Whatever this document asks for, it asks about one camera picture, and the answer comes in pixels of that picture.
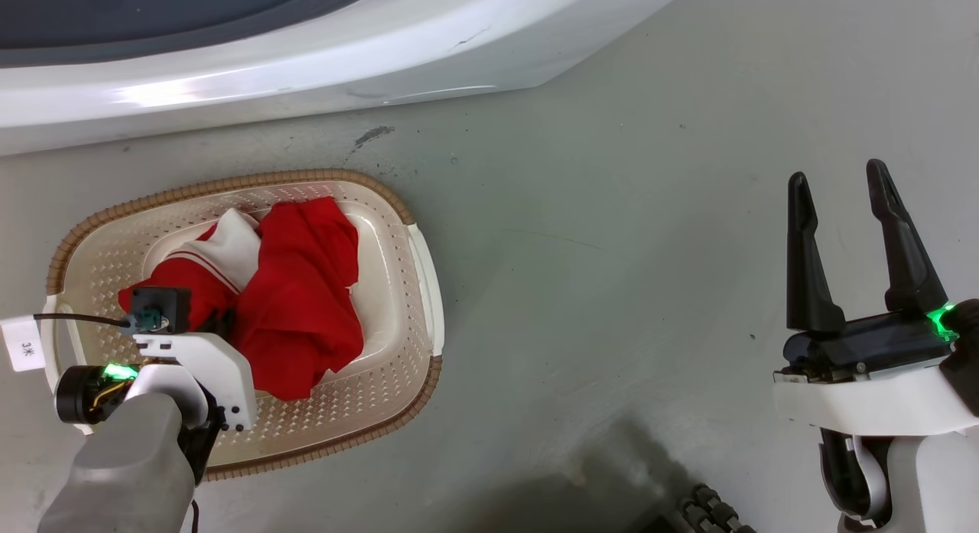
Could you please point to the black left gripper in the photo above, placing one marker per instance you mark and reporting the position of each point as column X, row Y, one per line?
column 73, row 395

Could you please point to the cream plastic laundry basket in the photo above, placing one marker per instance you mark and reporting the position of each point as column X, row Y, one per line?
column 382, row 303

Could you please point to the black ribbed conduit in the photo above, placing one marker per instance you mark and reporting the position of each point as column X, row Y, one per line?
column 711, row 510

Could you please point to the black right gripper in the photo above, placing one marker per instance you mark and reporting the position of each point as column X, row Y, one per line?
column 864, row 346

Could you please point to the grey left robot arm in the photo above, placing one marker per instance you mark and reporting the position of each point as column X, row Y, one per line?
column 122, row 472

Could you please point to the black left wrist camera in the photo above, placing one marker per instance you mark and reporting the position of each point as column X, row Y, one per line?
column 172, row 303

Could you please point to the white left camera bracket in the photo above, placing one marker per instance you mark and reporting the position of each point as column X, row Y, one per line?
column 222, row 372

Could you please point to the white front-load washing machine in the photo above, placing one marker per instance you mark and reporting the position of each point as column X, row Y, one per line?
column 306, row 82

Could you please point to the grey rubber door gasket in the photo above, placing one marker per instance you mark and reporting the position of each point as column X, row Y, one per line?
column 153, row 13

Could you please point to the red and white garment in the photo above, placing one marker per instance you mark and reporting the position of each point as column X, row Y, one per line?
column 298, row 311

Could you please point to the white camera bracket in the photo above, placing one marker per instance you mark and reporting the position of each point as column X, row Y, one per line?
column 864, row 403
column 222, row 372

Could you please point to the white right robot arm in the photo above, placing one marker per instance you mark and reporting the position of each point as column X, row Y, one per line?
column 933, row 487

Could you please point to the white right camera bracket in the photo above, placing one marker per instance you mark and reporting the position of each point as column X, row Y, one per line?
column 864, row 403

